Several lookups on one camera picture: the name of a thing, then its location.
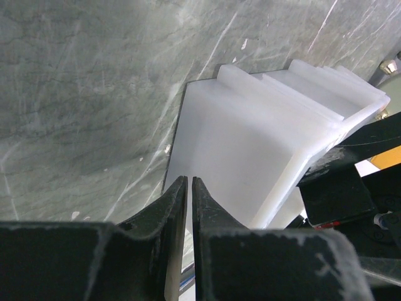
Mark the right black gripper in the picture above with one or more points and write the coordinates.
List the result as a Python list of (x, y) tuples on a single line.
[(366, 209)]

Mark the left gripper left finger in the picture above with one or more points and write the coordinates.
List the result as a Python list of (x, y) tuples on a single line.
[(138, 259)]

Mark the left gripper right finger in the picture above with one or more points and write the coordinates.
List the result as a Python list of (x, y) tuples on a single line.
[(233, 262)]

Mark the white card tray box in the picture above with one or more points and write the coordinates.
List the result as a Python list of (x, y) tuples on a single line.
[(252, 137)]

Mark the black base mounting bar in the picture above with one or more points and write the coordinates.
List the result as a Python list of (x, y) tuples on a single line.
[(187, 278)]

